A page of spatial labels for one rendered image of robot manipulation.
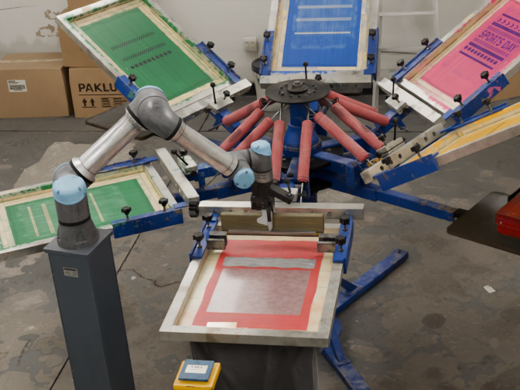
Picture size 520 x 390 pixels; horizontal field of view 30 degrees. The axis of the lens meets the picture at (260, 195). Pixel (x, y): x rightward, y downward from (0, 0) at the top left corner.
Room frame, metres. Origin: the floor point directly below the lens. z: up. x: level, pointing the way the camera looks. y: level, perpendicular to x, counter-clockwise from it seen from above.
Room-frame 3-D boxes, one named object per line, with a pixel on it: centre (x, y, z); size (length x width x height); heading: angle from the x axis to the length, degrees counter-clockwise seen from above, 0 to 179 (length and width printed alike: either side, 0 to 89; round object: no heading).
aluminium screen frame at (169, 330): (3.09, 0.02, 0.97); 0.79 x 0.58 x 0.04; 168
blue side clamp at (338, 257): (3.27, -0.31, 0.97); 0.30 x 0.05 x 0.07; 168
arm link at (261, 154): (3.35, -0.02, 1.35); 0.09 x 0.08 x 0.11; 100
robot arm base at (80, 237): (3.09, 0.67, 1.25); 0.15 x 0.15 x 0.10
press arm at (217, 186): (3.94, 0.38, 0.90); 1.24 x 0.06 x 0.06; 108
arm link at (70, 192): (3.10, 0.67, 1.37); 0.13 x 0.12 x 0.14; 10
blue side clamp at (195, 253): (3.39, 0.24, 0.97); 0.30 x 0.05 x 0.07; 168
